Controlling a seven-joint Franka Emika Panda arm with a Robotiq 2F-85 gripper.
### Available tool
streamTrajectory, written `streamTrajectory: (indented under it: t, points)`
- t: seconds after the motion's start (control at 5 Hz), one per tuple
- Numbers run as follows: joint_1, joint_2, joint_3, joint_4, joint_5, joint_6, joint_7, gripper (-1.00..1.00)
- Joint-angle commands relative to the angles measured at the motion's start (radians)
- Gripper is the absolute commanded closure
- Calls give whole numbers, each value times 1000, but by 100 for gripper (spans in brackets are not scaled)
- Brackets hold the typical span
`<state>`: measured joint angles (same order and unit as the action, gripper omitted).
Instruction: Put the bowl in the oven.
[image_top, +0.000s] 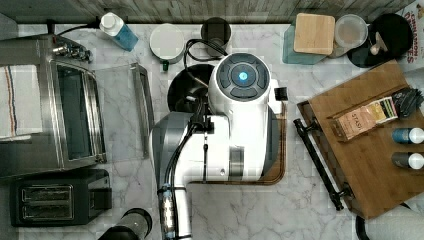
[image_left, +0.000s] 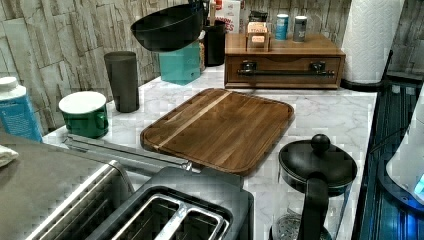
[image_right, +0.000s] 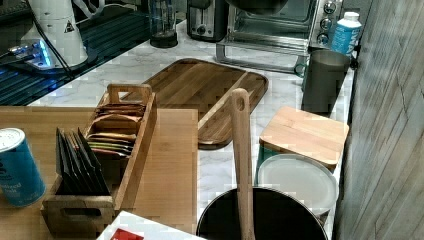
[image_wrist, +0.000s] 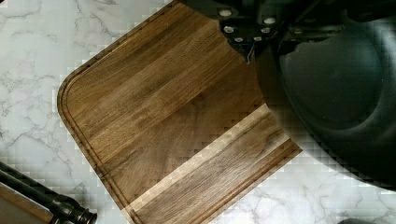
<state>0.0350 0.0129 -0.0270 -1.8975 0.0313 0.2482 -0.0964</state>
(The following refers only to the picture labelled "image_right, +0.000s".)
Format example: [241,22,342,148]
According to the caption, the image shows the dark wooden serving tray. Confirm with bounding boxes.
[145,58,268,150]

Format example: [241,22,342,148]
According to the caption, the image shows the wooden tea bag caddy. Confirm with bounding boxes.
[41,84,157,239]

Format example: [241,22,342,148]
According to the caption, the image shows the white plate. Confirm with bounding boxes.
[256,154,339,216]

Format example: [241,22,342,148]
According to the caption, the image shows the wooden spoon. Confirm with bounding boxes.
[231,88,255,240]

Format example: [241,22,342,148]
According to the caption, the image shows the small wooden block board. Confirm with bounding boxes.
[258,106,349,171]

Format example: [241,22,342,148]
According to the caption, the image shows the blue white milk carton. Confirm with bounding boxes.
[331,12,362,57]

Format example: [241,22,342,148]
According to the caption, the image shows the black dish drying mat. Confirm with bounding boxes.
[0,9,158,107]

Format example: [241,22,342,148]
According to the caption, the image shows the dark glass blender jar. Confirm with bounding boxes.
[148,0,178,48]

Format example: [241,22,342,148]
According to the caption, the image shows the black silver toaster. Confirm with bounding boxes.
[186,0,229,42]

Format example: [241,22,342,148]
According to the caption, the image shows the black pot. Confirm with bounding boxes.
[196,187,328,240]

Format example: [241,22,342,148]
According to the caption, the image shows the stainless toaster oven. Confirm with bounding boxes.
[216,0,343,74]

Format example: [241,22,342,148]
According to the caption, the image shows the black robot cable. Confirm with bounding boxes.
[24,0,76,79]

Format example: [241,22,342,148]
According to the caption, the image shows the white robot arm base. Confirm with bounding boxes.
[21,0,88,70]

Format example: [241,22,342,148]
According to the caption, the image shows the light wooden cutting board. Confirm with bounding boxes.
[0,106,198,240]

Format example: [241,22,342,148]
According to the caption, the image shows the white red paper box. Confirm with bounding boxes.
[96,211,205,240]

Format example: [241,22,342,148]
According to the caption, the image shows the blue salt canister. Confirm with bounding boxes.
[0,128,46,207]

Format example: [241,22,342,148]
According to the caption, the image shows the grey mug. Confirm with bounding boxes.
[294,49,350,116]

